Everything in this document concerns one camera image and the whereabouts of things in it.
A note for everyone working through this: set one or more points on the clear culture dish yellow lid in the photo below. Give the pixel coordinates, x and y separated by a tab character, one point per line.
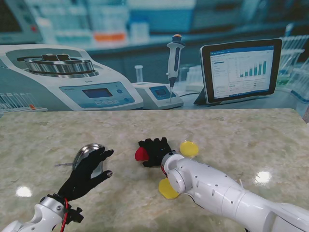
165	189

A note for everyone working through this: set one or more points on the lab scene backdrop poster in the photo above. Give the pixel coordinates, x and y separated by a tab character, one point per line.
144	24

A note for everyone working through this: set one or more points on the red filter paper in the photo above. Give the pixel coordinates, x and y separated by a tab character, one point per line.
140	154

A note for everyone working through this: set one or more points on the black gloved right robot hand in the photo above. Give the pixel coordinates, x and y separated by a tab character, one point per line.
157	151

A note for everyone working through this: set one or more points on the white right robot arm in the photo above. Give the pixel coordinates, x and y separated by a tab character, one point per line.
217	188

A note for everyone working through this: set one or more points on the round stainless steel tray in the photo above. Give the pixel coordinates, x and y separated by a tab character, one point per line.
84	151

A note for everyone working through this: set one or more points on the clear culture dish yellow base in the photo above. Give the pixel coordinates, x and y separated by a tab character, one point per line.
189	148

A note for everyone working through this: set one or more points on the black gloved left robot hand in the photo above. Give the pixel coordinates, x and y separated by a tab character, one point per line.
79	181

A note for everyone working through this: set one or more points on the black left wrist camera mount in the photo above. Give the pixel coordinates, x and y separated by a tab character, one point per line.
76	216

